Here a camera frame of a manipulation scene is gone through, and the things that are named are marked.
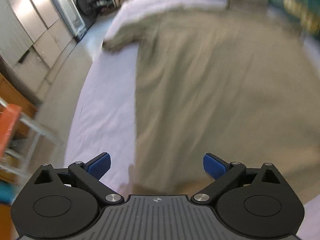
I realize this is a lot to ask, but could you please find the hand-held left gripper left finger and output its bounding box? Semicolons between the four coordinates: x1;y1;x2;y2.
34;152;125;205

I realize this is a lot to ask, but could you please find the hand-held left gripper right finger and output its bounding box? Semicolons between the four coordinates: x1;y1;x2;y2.
191;152;287;205

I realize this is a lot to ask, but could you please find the khaki t-shirt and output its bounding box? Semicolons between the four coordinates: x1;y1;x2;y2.
102;0;320;202

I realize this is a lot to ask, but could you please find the bed with lilac quilted cover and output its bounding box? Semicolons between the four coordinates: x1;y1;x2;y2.
64;0;320;240

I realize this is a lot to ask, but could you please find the blue container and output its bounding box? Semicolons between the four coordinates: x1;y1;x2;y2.
0;181;17;204

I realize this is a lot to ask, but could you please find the wooden desk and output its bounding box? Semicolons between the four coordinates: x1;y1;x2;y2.
0;72;38;140

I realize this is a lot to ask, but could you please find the beige wardrobe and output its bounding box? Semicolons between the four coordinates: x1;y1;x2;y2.
0;0;75;80

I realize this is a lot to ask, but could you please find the glass door fridge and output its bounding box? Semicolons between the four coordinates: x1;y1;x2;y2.
46;0;87;39

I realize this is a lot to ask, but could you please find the teal printed blanket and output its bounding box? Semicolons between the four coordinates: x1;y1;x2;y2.
259;0;320;40

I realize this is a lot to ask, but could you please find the orange chair with metal frame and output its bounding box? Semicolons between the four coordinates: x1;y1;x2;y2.
0;97;63;178

